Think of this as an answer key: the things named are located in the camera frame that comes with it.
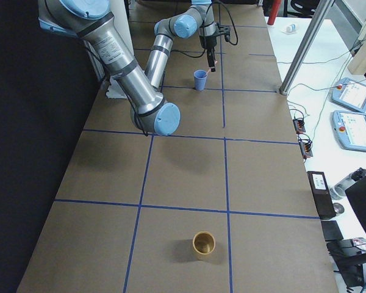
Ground white paper roll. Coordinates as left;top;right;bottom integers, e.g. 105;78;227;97
285;24;298;34

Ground far blue teach pendant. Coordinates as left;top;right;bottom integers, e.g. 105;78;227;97
331;78;366;113

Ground red cylinder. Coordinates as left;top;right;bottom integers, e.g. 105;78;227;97
267;0;282;26

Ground near blue teach pendant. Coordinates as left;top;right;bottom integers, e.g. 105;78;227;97
331;110;366;152

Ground tan wooden chopstick cup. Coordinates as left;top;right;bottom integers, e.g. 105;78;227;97
192;231;216;261

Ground black power strip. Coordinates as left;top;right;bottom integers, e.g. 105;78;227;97
293;118;306;134
298;138;313;159

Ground aluminium frame post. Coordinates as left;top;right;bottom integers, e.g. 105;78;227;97
279;0;334;95

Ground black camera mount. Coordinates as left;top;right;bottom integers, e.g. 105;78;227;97
215;23;231;43

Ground blue teach pendant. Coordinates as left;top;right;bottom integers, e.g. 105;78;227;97
331;78;366;113
331;110;366;152

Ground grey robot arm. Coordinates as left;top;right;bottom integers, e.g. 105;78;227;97
38;1;217;136

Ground light blue ribbed cup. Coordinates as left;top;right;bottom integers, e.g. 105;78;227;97
193;70;207;91

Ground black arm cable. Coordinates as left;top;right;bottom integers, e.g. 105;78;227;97
170;0;240;59

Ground cardboard box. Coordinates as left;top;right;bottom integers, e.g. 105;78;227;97
348;41;366;75

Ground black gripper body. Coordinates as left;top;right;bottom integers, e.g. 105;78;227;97
199;35;217;52

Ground black labelled box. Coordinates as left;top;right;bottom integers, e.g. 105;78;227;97
307;171;336;220

